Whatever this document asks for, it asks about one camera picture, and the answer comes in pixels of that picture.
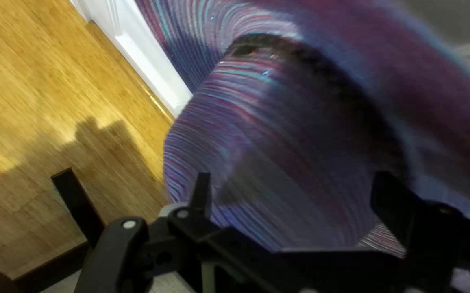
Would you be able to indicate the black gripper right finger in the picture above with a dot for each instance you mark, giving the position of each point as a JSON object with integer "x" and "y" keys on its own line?
{"x": 399, "y": 218}

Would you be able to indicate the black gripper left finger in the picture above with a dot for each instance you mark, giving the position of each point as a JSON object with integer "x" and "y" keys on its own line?
{"x": 200, "y": 198}

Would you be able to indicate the purple woven wide-brim hat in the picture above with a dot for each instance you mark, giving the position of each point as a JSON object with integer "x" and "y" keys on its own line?
{"x": 300, "y": 136}

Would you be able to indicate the black metal stand leg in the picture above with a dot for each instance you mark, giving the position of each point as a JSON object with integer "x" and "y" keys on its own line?
{"x": 77, "y": 205}

